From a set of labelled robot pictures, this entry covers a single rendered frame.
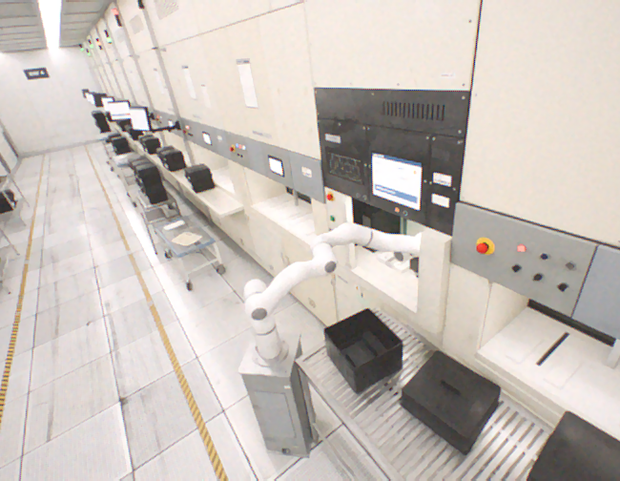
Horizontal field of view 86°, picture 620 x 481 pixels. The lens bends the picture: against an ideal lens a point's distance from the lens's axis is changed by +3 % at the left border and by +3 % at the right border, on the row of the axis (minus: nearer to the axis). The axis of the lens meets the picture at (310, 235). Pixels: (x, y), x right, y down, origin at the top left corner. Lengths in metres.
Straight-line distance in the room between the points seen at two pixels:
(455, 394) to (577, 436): 0.39
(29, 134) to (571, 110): 14.58
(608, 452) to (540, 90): 1.06
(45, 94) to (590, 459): 14.73
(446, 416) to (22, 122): 14.45
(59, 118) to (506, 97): 14.25
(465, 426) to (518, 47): 1.27
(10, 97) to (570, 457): 14.80
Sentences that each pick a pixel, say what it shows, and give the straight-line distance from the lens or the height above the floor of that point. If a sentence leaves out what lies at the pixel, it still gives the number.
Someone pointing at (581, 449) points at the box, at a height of 1.01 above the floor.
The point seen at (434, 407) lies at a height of 0.86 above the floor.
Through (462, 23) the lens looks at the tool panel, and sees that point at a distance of 1.29.
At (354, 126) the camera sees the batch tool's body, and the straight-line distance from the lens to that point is 1.68.
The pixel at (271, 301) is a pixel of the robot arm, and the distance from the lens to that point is 1.55.
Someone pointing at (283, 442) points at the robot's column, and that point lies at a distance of 2.33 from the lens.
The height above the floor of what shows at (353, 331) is 0.82.
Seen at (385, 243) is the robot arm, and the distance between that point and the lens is 1.61.
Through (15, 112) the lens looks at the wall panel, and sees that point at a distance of 14.78.
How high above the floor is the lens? 2.15
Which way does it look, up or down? 30 degrees down
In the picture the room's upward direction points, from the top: 8 degrees counter-clockwise
